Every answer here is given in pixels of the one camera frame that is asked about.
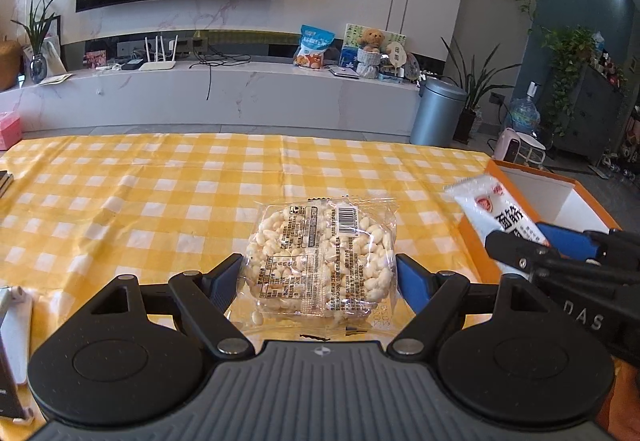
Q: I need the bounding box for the white round stool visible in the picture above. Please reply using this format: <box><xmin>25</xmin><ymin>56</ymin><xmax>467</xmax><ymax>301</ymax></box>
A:
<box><xmin>515</xmin><ymin>131</ymin><xmax>548</xmax><ymax>167</ymax></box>

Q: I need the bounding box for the pink tissue box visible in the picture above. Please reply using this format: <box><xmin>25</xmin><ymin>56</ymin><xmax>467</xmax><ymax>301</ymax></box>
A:
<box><xmin>0</xmin><ymin>112</ymin><xmax>23</xmax><ymax>151</ymax></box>

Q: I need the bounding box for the black cable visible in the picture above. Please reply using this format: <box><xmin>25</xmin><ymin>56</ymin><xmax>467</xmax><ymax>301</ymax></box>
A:
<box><xmin>187</xmin><ymin>46</ymin><xmax>261</xmax><ymax>101</ymax></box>

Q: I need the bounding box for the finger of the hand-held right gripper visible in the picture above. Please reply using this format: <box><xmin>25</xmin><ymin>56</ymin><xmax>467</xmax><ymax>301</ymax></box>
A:
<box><xmin>539</xmin><ymin>222</ymin><xmax>640</xmax><ymax>272</ymax></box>
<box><xmin>486</xmin><ymin>230</ymin><xmax>601</xmax><ymax>278</ymax></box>

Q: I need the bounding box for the green picture board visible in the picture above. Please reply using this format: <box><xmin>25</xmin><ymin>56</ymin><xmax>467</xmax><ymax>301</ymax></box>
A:
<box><xmin>342</xmin><ymin>24</ymin><xmax>407</xmax><ymax>72</ymax></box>

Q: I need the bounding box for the grey metal trash can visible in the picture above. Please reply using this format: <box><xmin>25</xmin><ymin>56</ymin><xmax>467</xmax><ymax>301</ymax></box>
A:
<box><xmin>410</xmin><ymin>77</ymin><xmax>468</xmax><ymax>147</ymax></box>

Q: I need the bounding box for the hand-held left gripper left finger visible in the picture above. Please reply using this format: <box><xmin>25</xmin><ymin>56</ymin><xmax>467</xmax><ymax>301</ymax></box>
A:
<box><xmin>70</xmin><ymin>253</ymin><xmax>255</xmax><ymax>356</ymax></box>

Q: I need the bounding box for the white router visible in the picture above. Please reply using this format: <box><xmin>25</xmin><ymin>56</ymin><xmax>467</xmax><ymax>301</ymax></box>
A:
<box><xmin>139</xmin><ymin>35</ymin><xmax>180</xmax><ymax>72</ymax></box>

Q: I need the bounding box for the long-leaf potted plant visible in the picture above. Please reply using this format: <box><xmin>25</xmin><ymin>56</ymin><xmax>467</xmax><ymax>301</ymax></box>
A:
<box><xmin>440</xmin><ymin>34</ymin><xmax>521</xmax><ymax>144</ymax></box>

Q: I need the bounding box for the orange cardboard box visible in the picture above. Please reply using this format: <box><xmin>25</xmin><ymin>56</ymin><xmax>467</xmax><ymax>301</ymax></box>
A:
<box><xmin>457</xmin><ymin>158</ymin><xmax>623</xmax><ymax>282</ymax></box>

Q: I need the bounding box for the long white snack packet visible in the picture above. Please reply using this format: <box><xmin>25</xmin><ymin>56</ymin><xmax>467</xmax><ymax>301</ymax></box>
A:
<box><xmin>444</xmin><ymin>175</ymin><xmax>551</xmax><ymax>247</ymax></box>

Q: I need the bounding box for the grey sideboard cabinet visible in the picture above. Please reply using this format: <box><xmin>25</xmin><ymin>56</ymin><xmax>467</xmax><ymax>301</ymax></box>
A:
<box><xmin>555</xmin><ymin>66</ymin><xmax>628</xmax><ymax>167</ymax></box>

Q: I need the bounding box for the brown teddy bear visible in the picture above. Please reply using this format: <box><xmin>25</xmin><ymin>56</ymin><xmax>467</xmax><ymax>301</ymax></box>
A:
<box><xmin>357</xmin><ymin>28</ymin><xmax>386</xmax><ymax>79</ymax></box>

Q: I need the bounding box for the blue water jug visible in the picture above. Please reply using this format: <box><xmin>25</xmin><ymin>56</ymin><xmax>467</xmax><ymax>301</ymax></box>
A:
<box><xmin>510</xmin><ymin>80</ymin><xmax>542</xmax><ymax>134</ymax></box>

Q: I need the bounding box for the white marble tv console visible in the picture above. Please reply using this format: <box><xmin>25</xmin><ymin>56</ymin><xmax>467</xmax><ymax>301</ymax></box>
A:
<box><xmin>0</xmin><ymin>56</ymin><xmax>423</xmax><ymax>137</ymax></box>

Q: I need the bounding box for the white flat object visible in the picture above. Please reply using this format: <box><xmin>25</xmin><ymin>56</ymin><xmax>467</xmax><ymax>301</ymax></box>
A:
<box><xmin>0</xmin><ymin>286</ymin><xmax>33</xmax><ymax>387</ymax></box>

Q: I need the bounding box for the blue snack bag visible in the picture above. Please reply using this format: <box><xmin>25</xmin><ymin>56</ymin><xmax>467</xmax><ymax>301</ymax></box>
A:
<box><xmin>292</xmin><ymin>24</ymin><xmax>335</xmax><ymax>70</ymax></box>

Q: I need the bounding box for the yellow checked tablecloth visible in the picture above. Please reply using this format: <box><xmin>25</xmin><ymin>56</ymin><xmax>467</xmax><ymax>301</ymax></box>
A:
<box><xmin>0</xmin><ymin>134</ymin><xmax>501</xmax><ymax>427</ymax></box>

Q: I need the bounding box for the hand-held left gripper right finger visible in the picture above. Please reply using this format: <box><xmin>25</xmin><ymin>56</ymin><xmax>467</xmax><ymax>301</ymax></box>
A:
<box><xmin>387</xmin><ymin>253</ymin><xmax>563</xmax><ymax>356</ymax></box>

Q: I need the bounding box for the round paper fan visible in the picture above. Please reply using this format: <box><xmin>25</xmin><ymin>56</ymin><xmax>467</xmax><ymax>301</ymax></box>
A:
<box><xmin>385</xmin><ymin>41</ymin><xmax>407</xmax><ymax>69</ymax></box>

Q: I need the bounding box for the woven basket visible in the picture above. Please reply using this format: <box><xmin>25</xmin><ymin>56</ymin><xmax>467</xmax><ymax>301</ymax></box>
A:
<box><xmin>0</xmin><ymin>40</ymin><xmax>23</xmax><ymax>92</ymax></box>

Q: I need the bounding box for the trailing green plant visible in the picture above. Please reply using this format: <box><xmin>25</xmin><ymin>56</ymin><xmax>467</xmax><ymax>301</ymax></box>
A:
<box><xmin>540</xmin><ymin>26</ymin><xmax>596</xmax><ymax>137</ymax></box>

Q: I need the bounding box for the plant in glass vase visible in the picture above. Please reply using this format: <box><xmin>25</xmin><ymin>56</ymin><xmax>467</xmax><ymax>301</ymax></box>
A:
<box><xmin>10</xmin><ymin>0</ymin><xmax>71</xmax><ymax>84</ymax></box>

